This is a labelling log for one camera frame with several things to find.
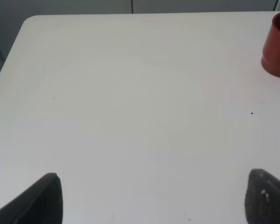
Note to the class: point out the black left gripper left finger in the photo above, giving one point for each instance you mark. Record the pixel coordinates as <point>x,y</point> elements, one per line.
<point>41,203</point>

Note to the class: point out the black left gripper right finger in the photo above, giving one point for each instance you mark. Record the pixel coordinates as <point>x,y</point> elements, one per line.
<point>262,198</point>

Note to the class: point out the red plastic cup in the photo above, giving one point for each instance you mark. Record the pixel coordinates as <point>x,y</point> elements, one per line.
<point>270,60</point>

